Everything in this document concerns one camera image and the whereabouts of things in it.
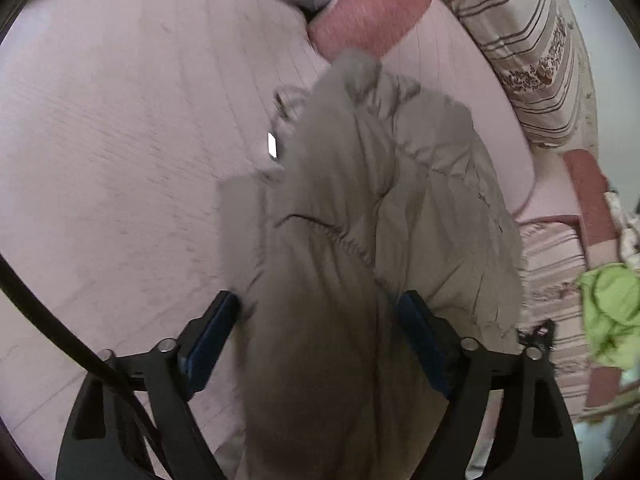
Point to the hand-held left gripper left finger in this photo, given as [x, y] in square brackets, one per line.
[212, 340]

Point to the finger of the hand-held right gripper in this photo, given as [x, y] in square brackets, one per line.
[540, 335]

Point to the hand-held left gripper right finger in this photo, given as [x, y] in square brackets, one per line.
[425, 345]

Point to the grey puffer jacket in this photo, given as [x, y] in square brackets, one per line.
[350, 210]

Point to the striped floral back cushion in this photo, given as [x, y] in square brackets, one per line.
[525, 35]
[550, 270]

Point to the green cloth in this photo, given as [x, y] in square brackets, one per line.
[610, 310]

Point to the cream patterned cloth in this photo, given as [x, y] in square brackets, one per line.
[625, 230]

